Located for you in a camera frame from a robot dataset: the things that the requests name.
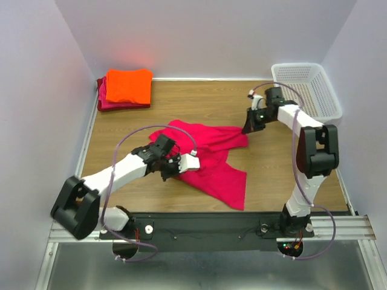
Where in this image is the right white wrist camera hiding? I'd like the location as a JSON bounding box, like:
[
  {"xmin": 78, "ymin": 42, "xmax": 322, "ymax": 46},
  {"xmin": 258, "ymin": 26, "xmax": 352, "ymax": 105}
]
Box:
[{"xmin": 247, "ymin": 90, "xmax": 265, "ymax": 111}]

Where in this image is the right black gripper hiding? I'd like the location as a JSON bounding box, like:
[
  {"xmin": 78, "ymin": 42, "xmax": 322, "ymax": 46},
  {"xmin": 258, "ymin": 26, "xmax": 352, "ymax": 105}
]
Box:
[{"xmin": 242, "ymin": 106, "xmax": 276, "ymax": 134}]

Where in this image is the crimson t shirt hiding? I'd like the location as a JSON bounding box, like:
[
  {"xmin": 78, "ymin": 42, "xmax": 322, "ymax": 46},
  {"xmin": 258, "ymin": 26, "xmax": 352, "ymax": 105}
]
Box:
[{"xmin": 148, "ymin": 119, "xmax": 250, "ymax": 211}]

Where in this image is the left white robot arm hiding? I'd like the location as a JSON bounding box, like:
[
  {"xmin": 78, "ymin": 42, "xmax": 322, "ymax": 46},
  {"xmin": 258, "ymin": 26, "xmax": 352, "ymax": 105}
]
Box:
[{"xmin": 50, "ymin": 134, "xmax": 180, "ymax": 240}]

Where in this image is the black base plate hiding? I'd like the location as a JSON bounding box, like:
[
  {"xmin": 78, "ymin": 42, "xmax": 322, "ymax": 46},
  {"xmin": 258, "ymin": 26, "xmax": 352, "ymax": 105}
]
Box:
[{"xmin": 99, "ymin": 211, "xmax": 315, "ymax": 253}]

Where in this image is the white plastic basket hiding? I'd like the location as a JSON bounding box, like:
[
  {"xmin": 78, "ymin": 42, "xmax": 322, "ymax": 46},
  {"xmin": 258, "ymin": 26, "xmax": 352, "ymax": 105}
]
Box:
[{"xmin": 271, "ymin": 63, "xmax": 342, "ymax": 123}]

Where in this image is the folded pink t shirt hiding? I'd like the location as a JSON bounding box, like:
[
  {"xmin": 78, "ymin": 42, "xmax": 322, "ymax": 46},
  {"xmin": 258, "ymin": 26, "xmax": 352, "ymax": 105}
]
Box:
[{"xmin": 97, "ymin": 75, "xmax": 146, "ymax": 111}]

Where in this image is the folded orange t shirt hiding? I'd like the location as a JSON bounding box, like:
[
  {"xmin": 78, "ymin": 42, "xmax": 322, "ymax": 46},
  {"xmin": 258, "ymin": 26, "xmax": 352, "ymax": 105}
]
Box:
[{"xmin": 106, "ymin": 69, "xmax": 153, "ymax": 105}]

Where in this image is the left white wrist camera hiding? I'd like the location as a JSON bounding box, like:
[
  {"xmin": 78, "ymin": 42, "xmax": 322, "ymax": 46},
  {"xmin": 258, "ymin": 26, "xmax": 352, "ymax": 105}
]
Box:
[{"xmin": 178, "ymin": 150, "xmax": 200, "ymax": 173}]

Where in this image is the folded dark red t shirt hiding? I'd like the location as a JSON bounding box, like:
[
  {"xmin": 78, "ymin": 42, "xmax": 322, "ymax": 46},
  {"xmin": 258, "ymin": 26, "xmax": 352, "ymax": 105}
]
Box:
[{"xmin": 96, "ymin": 77, "xmax": 151, "ymax": 114}]

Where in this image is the aluminium frame rail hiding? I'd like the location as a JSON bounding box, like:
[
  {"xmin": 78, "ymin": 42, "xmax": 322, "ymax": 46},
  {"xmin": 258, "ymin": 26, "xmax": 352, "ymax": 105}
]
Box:
[{"xmin": 36, "ymin": 214, "xmax": 379, "ymax": 290}]

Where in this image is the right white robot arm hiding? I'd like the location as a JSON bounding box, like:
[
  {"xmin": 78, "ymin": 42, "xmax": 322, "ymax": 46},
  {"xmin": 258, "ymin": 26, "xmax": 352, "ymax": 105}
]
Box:
[{"xmin": 242, "ymin": 83, "xmax": 339, "ymax": 238}]

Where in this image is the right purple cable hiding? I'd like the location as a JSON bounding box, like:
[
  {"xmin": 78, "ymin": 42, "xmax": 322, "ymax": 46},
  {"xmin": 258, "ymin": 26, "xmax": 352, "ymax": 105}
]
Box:
[{"xmin": 249, "ymin": 82, "xmax": 336, "ymax": 261}]

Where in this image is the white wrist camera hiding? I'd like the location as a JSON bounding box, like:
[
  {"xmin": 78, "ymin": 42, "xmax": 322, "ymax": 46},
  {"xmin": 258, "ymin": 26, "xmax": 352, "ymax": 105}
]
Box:
[
  {"xmin": 247, "ymin": 90, "xmax": 265, "ymax": 111},
  {"xmin": 178, "ymin": 150, "xmax": 200, "ymax": 173}
]

